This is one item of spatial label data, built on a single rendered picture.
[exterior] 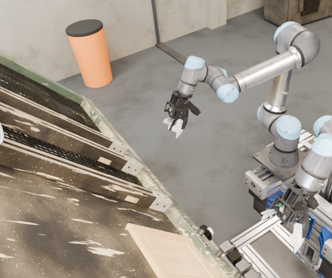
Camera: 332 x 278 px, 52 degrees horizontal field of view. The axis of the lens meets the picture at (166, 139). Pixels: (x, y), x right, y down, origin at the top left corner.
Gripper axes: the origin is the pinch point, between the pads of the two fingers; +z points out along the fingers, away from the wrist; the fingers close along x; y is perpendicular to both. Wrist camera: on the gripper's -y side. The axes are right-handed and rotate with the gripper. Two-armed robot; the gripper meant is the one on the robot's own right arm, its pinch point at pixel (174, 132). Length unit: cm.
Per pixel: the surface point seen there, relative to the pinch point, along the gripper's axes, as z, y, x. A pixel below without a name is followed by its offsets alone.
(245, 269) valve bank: 47, -29, 48
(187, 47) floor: 26, -235, -304
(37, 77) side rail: 27, 29, -122
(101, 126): 44, -7, -83
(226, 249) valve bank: 47, -28, 34
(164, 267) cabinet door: 29, 24, 47
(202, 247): 41, -10, 34
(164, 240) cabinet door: 34.2, 12.7, 31.3
